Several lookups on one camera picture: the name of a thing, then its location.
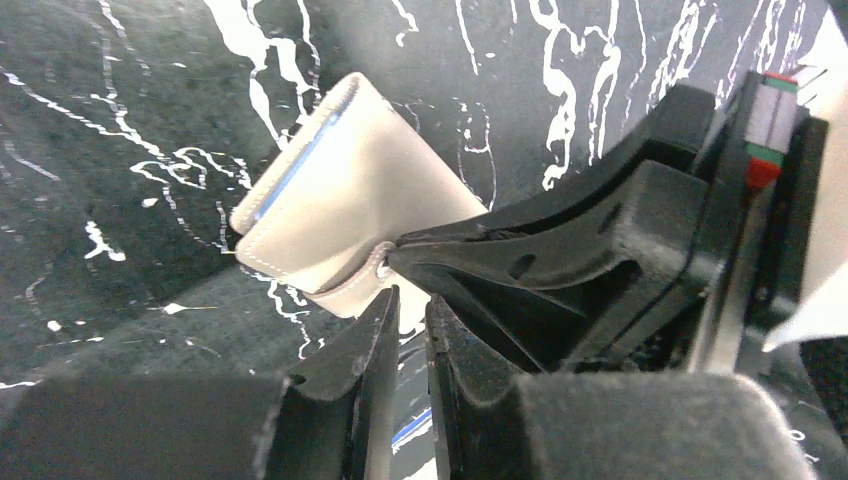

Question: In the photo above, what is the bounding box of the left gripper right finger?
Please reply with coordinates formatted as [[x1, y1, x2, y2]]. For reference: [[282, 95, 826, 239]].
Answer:
[[425, 296, 816, 479]]

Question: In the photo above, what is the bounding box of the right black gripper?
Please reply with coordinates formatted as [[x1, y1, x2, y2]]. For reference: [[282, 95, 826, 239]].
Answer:
[[397, 69, 829, 375]]

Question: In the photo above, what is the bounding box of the silver metal card holder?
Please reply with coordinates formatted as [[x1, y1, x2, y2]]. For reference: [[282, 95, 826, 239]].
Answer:
[[230, 72, 485, 338]]

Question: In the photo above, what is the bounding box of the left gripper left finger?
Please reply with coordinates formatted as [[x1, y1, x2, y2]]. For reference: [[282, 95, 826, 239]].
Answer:
[[1, 287, 400, 479]]

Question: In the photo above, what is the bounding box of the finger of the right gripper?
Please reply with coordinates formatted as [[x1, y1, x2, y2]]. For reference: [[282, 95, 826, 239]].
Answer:
[[389, 160, 729, 373]]

